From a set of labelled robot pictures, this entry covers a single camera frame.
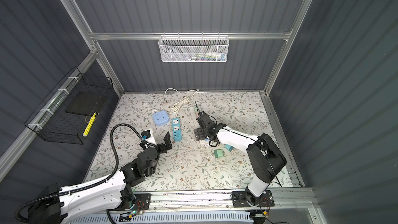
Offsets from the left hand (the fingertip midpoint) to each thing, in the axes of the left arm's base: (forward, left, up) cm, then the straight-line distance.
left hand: (161, 135), depth 78 cm
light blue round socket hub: (+22, +5, -14) cm, 27 cm away
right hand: (+7, -23, -10) cm, 27 cm away
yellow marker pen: (+1, +30, +10) cm, 32 cm away
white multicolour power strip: (+22, -17, -15) cm, 32 cm away
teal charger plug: (-2, -37, -14) cm, 40 cm away
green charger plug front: (-5, -30, -15) cm, 34 cm away
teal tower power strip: (+12, -6, -14) cm, 19 cm away
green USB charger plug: (+26, -18, -12) cm, 34 cm away
